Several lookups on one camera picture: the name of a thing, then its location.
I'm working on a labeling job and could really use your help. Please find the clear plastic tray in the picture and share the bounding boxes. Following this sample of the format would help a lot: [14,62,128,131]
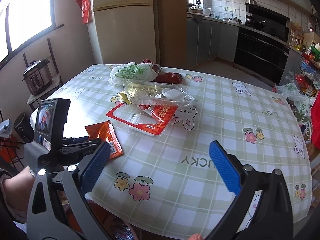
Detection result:
[122,78,198,105]

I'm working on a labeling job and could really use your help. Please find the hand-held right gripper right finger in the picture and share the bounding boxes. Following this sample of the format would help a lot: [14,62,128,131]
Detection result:
[206,140,294,240]

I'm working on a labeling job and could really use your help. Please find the person's left forearm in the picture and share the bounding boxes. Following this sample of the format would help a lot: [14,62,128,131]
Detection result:
[1,166,37,224]

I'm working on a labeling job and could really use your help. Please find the cream refrigerator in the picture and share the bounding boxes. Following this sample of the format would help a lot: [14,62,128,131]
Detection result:
[87,0,160,67]

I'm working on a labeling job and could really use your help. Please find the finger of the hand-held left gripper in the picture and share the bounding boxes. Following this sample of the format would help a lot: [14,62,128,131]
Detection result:
[59,142,103,155]
[62,135,102,145]

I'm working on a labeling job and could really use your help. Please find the black cylinder speaker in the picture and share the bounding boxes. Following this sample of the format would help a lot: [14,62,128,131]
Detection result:
[13,112,34,143]

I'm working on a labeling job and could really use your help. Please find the grey lower kitchen cabinets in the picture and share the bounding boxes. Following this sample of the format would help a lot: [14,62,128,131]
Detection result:
[186,17,239,64]

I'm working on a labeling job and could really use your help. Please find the silver electric pressure cooker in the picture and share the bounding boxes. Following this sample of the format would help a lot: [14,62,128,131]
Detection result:
[22,59,53,96]

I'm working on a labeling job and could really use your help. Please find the folding chair with white seat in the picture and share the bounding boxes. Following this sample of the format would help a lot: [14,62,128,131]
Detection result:
[23,38,64,112]

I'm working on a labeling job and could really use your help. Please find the gold foil wrapper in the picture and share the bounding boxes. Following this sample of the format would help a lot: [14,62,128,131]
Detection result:
[115,92,133,105]

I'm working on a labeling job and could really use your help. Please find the dark red snack wrapper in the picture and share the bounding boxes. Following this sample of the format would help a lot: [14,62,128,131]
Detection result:
[154,72,184,84]

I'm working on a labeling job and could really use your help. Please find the wire rack with snacks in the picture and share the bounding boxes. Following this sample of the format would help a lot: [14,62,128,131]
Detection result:
[294,42,320,98]

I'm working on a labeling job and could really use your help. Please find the red drink can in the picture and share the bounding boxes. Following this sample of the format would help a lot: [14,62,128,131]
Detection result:
[140,59,162,74]

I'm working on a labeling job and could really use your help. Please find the red hanging cloth on fridge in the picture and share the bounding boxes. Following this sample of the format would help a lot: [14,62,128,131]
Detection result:
[76,0,92,24]

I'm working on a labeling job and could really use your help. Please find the white sauce cup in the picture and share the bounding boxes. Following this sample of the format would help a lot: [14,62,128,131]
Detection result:
[161,88,184,100]

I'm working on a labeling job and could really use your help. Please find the green checked tablecloth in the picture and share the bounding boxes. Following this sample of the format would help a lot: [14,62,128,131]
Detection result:
[46,64,313,233]

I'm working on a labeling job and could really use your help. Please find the orange snack wrapper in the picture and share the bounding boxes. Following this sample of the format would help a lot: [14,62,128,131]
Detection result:
[84,120,125,159]

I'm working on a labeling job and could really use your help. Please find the brown plastic waste bin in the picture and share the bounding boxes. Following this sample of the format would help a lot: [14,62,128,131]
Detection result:
[85,200,140,240]

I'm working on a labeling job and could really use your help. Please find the black range hood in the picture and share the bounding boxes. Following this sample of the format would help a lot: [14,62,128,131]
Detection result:
[245,3,291,43]

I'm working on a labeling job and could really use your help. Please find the red white plastic tray package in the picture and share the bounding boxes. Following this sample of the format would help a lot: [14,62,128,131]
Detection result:
[106,102,179,136]

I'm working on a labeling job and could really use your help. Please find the white green plastic bag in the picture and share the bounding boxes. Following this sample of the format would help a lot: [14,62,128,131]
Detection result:
[109,62,160,85]

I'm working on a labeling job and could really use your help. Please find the black built-in oven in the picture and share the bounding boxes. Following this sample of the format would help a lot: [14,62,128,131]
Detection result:
[234,26,290,85]

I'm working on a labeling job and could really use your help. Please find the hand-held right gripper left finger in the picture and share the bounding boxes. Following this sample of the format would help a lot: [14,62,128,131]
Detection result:
[26,141,112,240]

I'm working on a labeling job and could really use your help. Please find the large window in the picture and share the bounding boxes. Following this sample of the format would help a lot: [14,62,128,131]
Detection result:
[0,0,64,65]

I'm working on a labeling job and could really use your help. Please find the white plastic bag with goods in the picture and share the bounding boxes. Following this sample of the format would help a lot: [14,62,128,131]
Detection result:
[274,82,310,120]

